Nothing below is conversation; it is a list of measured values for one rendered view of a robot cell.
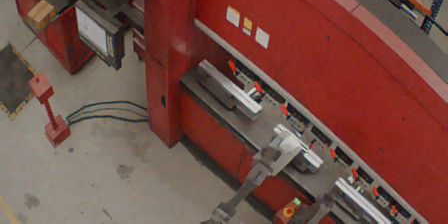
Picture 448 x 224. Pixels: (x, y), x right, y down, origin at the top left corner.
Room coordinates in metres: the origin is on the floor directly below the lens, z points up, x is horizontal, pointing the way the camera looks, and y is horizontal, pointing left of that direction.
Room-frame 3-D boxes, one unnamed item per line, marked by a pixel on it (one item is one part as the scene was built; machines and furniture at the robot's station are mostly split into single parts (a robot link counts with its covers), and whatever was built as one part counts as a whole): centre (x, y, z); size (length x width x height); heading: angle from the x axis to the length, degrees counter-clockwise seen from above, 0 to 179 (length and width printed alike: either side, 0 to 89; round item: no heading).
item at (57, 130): (1.92, 1.45, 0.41); 0.25 x 0.20 x 0.83; 142
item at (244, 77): (1.92, -0.12, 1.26); 0.15 x 0.09 x 0.17; 52
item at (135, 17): (2.25, 0.74, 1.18); 0.40 x 0.24 x 0.07; 52
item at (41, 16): (2.44, 1.61, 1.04); 0.30 x 0.26 x 0.12; 55
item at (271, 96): (1.80, -0.28, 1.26); 0.15 x 0.09 x 0.17; 52
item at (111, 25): (1.98, 0.82, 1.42); 0.45 x 0.12 x 0.36; 57
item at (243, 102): (2.00, -0.02, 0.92); 0.50 x 0.06 x 0.10; 52
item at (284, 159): (1.54, -0.36, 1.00); 0.26 x 0.18 x 0.01; 142
